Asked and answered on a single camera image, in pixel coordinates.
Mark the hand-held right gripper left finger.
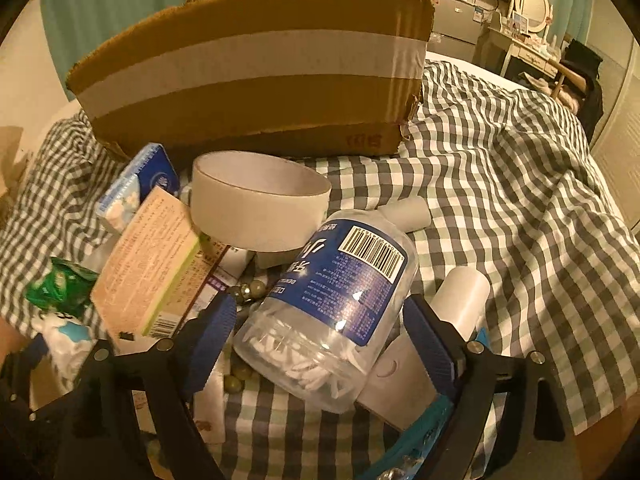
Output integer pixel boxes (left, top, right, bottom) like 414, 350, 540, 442
55, 292, 238, 480

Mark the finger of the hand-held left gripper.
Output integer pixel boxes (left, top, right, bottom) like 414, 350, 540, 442
0, 337, 76, 461

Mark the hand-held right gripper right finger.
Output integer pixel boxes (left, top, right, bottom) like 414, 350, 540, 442
402, 296, 576, 480

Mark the light blue floral tissue pack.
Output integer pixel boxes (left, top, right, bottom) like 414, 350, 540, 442
32, 310, 98, 391

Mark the white plastic cylinder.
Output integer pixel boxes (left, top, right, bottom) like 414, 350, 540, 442
431, 266, 492, 341

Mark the clear bottle with blue label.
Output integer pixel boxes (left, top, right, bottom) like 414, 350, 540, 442
232, 208, 420, 415

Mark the brown cardboard box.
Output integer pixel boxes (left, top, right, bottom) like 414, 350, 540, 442
65, 0, 436, 161

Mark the white red small carton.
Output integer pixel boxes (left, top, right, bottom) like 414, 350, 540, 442
200, 240, 256, 291

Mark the beige printed carton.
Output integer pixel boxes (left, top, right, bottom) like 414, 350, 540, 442
90, 187, 213, 338

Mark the green snack packet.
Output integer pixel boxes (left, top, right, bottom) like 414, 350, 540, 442
25, 256, 98, 318

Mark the large white tape roll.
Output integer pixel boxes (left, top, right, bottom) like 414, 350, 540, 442
191, 151, 332, 253

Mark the small white tube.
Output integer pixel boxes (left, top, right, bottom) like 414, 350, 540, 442
377, 196, 431, 233

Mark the grey checked blanket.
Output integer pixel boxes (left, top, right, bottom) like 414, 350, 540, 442
0, 57, 640, 480

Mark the white louvred wardrobe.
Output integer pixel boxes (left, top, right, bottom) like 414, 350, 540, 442
590, 45, 640, 211

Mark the white dressing table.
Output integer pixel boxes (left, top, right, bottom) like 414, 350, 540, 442
487, 25, 563, 81

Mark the grey cabinet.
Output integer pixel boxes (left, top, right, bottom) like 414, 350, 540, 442
425, 0, 501, 68

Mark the chair with black clothes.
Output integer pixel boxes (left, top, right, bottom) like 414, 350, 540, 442
552, 40, 606, 131

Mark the white oval mirror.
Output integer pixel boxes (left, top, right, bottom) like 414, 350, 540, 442
512, 0, 553, 36

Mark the green bead bracelet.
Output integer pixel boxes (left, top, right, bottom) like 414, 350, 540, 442
220, 280, 273, 393

